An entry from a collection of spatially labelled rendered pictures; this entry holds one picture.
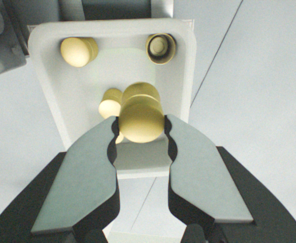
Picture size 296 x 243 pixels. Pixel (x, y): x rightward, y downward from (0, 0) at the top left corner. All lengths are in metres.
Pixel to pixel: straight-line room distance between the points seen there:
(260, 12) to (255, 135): 0.23
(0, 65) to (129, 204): 0.42
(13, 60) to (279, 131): 0.47
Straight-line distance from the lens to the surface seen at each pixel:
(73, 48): 0.23
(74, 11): 0.28
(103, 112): 0.24
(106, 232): 0.51
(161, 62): 0.22
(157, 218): 0.59
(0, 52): 0.22
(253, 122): 0.40
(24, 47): 0.31
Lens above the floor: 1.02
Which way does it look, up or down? 59 degrees down
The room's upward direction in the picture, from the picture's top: 174 degrees clockwise
